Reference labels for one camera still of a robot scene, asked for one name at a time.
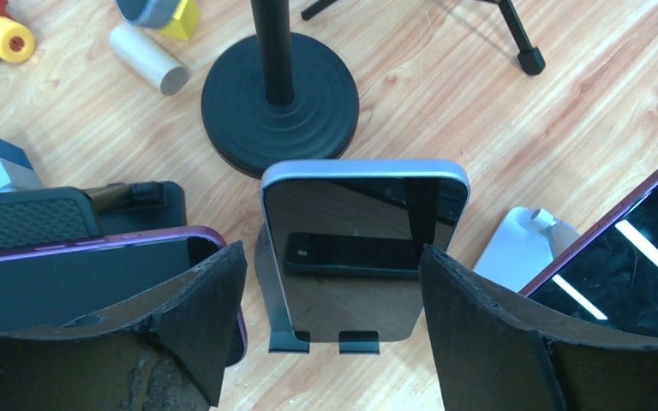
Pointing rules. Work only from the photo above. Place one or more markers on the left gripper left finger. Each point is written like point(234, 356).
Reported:
point(165, 348)

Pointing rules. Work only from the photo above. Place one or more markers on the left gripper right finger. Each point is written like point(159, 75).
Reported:
point(496, 350)

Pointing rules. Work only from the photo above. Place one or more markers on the white phone stand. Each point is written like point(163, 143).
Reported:
point(525, 242)

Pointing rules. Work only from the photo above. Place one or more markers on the purple phone on black stand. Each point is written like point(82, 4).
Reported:
point(54, 284)

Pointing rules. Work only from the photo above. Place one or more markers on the pink phone on white stand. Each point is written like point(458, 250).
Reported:
point(609, 275)

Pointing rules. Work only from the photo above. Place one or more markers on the black folding phone stand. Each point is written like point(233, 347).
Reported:
point(54, 215)

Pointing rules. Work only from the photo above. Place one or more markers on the white phone on grey stand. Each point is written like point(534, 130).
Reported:
point(348, 235)

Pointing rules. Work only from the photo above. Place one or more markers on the tall black round-base stand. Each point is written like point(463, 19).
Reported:
point(278, 95)

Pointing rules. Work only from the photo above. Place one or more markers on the wooden cylinder block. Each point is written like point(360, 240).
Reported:
point(147, 58)

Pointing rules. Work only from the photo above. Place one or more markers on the black mini tripod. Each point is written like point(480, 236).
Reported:
point(530, 58)

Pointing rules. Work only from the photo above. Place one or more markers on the yellow small block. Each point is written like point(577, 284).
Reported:
point(184, 21)

